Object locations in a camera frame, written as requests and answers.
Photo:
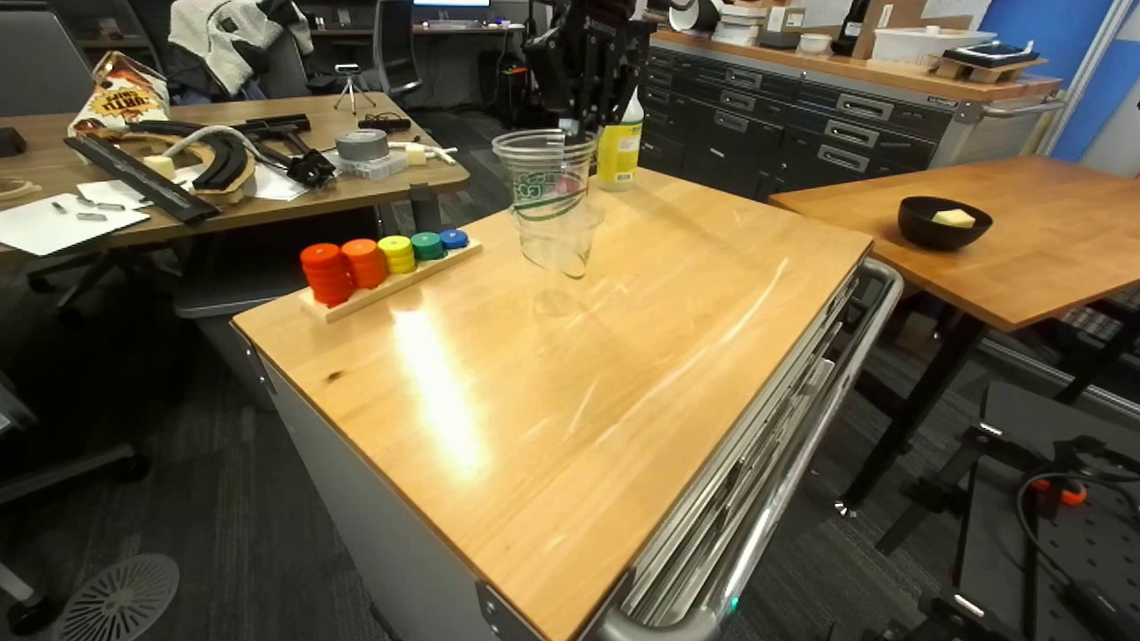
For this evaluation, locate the grey tool cart wooden top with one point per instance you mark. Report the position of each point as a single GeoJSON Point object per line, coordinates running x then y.
{"type": "Point", "coordinates": [342, 500]}

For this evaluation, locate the green cylinder block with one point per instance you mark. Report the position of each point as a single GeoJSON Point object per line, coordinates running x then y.
{"type": "Point", "coordinates": [424, 246]}

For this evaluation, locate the small black tripod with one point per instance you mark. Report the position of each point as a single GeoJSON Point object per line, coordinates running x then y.
{"type": "Point", "coordinates": [348, 89]}

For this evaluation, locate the grey tape roll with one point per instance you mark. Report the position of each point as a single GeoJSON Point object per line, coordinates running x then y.
{"type": "Point", "coordinates": [363, 147]}

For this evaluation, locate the wooden side table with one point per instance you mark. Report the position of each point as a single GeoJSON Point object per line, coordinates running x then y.
{"type": "Point", "coordinates": [1045, 253]}

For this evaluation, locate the white jacket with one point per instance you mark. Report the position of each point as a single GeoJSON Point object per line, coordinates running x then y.
{"type": "Point", "coordinates": [234, 38]}

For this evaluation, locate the white paper sheet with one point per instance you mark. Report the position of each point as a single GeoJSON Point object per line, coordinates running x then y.
{"type": "Point", "coordinates": [60, 221]}

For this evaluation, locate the orange clamp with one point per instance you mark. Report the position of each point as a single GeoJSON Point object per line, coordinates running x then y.
{"type": "Point", "coordinates": [1057, 493]}

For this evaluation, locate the orange cylinder block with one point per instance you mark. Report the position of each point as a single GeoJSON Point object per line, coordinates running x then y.
{"type": "Point", "coordinates": [366, 264]}

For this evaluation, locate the blue board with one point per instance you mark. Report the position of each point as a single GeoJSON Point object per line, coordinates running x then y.
{"type": "Point", "coordinates": [1072, 74]}

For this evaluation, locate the spray bottle with yellow label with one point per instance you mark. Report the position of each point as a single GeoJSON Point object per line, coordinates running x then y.
{"type": "Point", "coordinates": [623, 153]}

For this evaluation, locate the yellow cylinder block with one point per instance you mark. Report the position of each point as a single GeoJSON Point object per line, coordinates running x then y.
{"type": "Point", "coordinates": [398, 253]}

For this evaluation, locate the clear cup with green print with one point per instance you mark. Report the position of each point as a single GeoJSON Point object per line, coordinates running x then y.
{"type": "Point", "coordinates": [538, 172]}

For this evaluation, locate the snack bag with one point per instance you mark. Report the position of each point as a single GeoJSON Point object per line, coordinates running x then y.
{"type": "Point", "coordinates": [120, 93]}

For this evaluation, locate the yellow item in bowl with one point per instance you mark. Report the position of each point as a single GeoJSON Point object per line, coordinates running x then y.
{"type": "Point", "coordinates": [954, 220]}

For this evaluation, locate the black power tool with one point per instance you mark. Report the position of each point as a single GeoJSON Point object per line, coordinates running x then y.
{"type": "Point", "coordinates": [288, 137]}

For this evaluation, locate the grey floor fan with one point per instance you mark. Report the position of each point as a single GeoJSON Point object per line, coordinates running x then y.
{"type": "Point", "coordinates": [120, 601]}

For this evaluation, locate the black bowl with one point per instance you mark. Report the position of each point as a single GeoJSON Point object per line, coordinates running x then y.
{"type": "Point", "coordinates": [926, 234]}

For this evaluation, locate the blue cylinder block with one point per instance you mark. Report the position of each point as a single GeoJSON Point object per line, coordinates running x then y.
{"type": "Point", "coordinates": [453, 240]}

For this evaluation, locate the wooden office desk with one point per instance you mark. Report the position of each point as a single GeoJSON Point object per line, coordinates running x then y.
{"type": "Point", "coordinates": [395, 184]}

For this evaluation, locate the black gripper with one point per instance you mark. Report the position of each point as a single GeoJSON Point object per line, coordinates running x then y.
{"type": "Point", "coordinates": [599, 38]}

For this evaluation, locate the long black bar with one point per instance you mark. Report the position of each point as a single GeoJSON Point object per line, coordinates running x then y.
{"type": "Point", "coordinates": [138, 181]}

